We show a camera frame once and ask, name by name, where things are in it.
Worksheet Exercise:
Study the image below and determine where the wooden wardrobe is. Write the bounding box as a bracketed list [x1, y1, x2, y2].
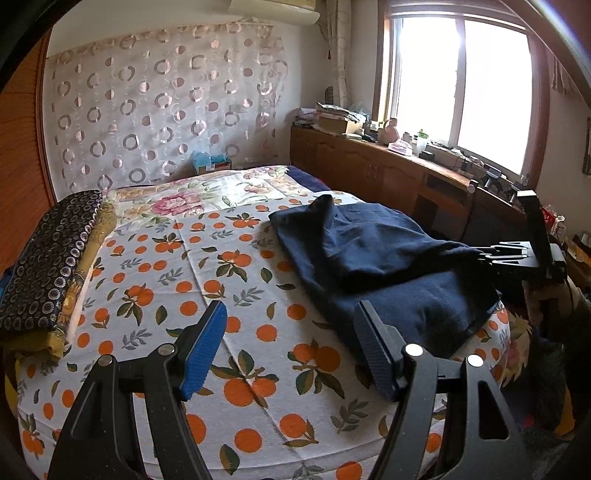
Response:
[0, 37, 58, 278]

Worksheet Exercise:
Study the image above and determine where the navy blue blanket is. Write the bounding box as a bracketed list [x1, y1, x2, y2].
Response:
[287, 166, 585, 439]

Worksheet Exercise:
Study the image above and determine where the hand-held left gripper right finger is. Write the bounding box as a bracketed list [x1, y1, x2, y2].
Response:
[353, 300, 532, 480]

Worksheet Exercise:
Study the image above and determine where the yellow folded cloth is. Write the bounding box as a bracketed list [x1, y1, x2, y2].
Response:
[9, 200, 118, 361]

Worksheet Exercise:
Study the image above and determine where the orange fruit print bed sheet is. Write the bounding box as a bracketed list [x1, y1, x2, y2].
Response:
[14, 200, 511, 480]

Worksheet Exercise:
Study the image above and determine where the cardboard box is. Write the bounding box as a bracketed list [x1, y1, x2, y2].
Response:
[316, 115, 363, 136]

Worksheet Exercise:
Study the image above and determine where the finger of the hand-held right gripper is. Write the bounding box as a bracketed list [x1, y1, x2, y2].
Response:
[478, 257, 536, 270]
[480, 242, 533, 257]

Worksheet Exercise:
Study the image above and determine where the white air conditioner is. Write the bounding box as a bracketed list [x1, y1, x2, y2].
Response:
[228, 0, 321, 25]

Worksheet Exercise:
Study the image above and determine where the circle pattern wall curtain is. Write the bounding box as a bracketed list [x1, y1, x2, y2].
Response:
[46, 21, 289, 199]

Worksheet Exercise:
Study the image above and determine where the blue tissue packet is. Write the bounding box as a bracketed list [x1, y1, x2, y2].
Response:
[191, 150, 234, 175]

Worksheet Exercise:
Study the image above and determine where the dark patterned folded cloth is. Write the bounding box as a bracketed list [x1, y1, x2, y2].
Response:
[0, 190, 103, 342]

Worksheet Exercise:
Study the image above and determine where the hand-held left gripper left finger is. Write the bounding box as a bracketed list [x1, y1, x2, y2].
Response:
[46, 300, 229, 480]

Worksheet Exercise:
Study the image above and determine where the stack of papers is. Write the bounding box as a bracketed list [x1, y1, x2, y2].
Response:
[315, 102, 355, 120]

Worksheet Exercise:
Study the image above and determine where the floral blanket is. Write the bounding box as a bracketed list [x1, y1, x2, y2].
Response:
[99, 165, 534, 388]

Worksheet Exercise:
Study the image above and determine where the long wooden cabinet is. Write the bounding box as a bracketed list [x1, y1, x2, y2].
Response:
[290, 126, 555, 250]

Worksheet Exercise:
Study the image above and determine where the window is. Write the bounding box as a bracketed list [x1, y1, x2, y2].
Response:
[376, 0, 550, 181]

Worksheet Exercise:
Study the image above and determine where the navy t-shirt with orange print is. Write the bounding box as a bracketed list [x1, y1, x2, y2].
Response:
[269, 194, 503, 365]

